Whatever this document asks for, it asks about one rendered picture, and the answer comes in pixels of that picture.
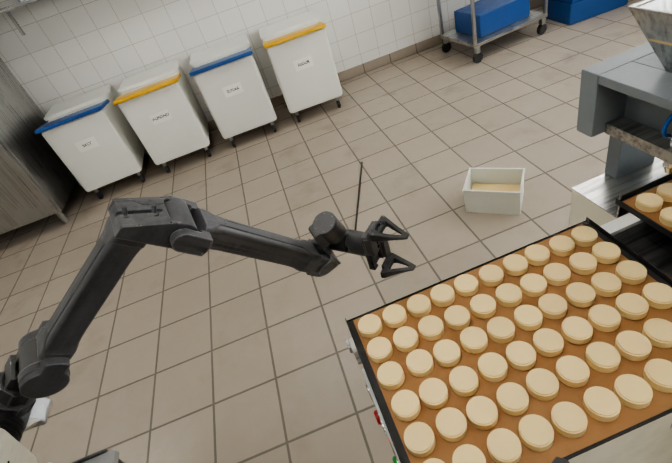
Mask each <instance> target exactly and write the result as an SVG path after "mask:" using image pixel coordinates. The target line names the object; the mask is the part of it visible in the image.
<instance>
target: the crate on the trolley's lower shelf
mask: <svg viewBox="0 0 672 463"><path fill-rule="evenodd" d="M529 15H530V0H479V1H476V2H475V17H476V32H477V37H479V38H482V37H484V36H486V35H488V34H491V33H493V32H495V31H497V30H499V29H502V28H504V27H506V26H508V25H510V24H513V23H515V22H517V21H519V20H522V19H524V18H526V17H528V16H529ZM454 17H455V28H456V32H459V33H463V34H467V35H471V36H473V35H472V21H471V7H470V4H469V5H467V6H465V7H463V8H460V9H458V10H456V11H454Z"/></svg>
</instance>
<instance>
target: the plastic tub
mask: <svg viewBox="0 0 672 463"><path fill-rule="evenodd" d="M524 173H525V168H469V170H468V174H467V177H466V180H465V184H464V187H463V190H462V191H464V200H465V209H466V212H475V213H493V214H510V215H520V214H521V208H522V201H523V195H524Z"/></svg>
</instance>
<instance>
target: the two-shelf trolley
mask: <svg viewBox="0 0 672 463"><path fill-rule="evenodd" d="M436 1H437V10H438V18H439V27H440V37H441V39H443V43H444V44H443V45H442V51H443V52H445V53H447V52H449V51H450V49H451V44H450V43H449V41H453V42H456V43H459V44H463V45H466V46H469V47H473V48H474V53H475V54H474V55H473V62H474V63H480V62H481V61H482V59H483V54H482V53H481V49H480V46H481V45H484V44H486V43H488V42H490V41H493V40H495V39H497V38H499V37H502V36H504V35H506V34H508V33H511V32H513V31H515V30H517V29H520V28H522V27H524V26H526V25H529V24H531V23H533V22H535V21H538V20H539V26H538V27H537V33H538V34H540V35H542V34H544V33H545V31H546V29H547V25H546V24H545V18H546V17H547V14H548V13H547V8H548V0H543V12H538V11H532V10H530V15H529V16H528V17H526V18H524V19H522V20H519V21H517V22H515V23H513V24H510V25H508V26H506V27H504V28H502V29H499V30H497V31H495V32H493V33H491V34H488V35H486V36H484V37H482V38H479V37H477V32H476V17H475V2H474V0H470V7H471V21H472V35H473V36H471V35H467V34H463V33H459V32H456V28H455V29H453V30H451V31H448V32H446V33H444V30H443V21H442V12H441V3H440V0H436Z"/></svg>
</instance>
